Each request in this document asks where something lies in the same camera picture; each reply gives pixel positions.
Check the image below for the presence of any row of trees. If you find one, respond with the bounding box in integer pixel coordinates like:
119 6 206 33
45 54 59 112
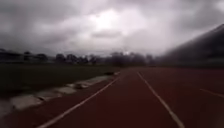
0 48 158 66

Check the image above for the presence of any red running track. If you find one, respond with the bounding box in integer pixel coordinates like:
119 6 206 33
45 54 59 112
0 66 224 128

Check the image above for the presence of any pale concrete kerb strip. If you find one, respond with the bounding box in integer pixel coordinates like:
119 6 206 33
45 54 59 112
0 70 122 118

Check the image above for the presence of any dark grass field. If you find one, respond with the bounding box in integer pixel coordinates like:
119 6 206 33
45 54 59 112
0 63 123 98

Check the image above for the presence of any dark building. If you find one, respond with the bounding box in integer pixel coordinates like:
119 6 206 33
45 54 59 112
156 23 224 68

